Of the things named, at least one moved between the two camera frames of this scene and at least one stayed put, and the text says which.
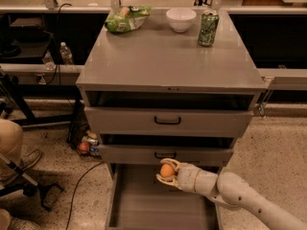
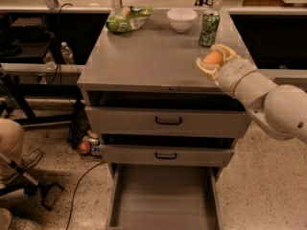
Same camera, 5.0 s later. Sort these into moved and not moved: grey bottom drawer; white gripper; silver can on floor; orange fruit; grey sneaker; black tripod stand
Moved: orange fruit; white gripper
Not moved: grey sneaker; silver can on floor; grey bottom drawer; black tripod stand
